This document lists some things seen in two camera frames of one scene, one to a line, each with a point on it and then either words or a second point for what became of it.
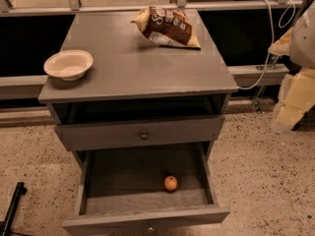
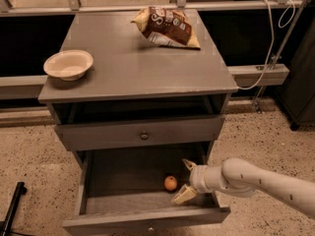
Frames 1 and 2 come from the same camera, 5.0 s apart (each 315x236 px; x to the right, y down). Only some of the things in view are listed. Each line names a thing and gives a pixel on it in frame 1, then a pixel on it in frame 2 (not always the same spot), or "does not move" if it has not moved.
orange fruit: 170,183 does not move
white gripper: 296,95 -> 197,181
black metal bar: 20,190 does not move
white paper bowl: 69,65 does not move
